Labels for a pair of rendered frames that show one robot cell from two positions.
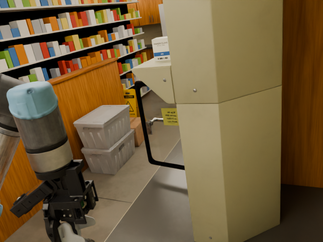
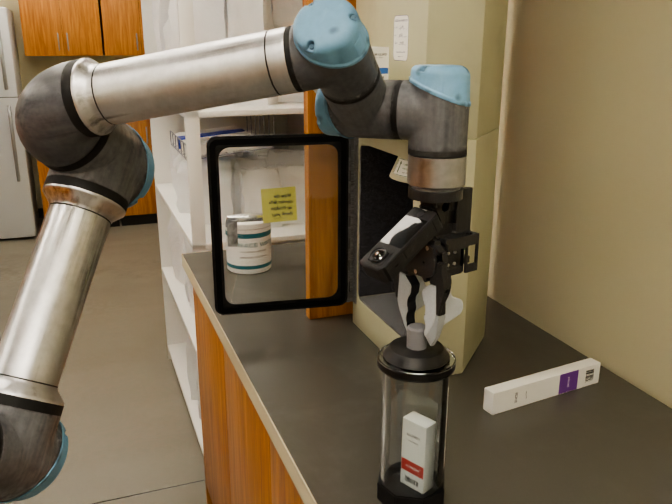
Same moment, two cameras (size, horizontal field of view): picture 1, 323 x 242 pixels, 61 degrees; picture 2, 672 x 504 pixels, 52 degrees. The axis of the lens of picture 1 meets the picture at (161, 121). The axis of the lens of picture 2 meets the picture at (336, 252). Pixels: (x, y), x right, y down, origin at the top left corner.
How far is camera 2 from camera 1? 0.94 m
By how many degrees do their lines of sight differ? 44
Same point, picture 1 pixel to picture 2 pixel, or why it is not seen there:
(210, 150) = not seen: hidden behind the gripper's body
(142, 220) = (300, 389)
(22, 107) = (464, 88)
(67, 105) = not seen: outside the picture
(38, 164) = (455, 175)
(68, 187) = (457, 218)
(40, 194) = (430, 231)
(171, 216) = (342, 371)
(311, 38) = not seen: hidden behind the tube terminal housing
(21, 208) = (400, 260)
